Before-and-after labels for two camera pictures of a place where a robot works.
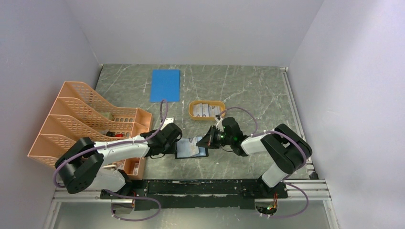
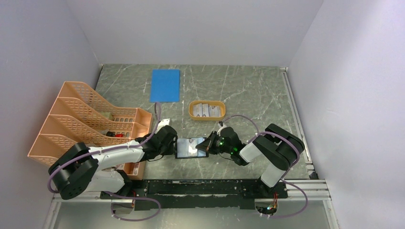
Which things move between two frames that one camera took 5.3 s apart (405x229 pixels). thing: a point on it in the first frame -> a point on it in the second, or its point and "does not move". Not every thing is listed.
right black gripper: x=207 y=140 -> x=207 y=144
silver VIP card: x=193 y=148 does not move
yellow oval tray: x=205 y=110 does not move
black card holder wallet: x=186 y=147 does not move
